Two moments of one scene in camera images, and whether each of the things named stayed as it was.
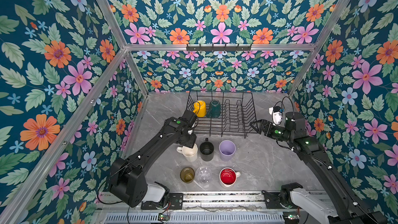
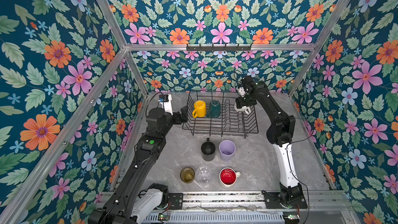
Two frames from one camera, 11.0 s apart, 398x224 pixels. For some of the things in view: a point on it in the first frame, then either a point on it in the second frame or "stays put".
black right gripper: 262,126 → 240,103
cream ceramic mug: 190,154 → 244,108
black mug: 207,150 stays put
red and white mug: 228,176 stays put
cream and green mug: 214,109 stays put
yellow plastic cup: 200,108 stays put
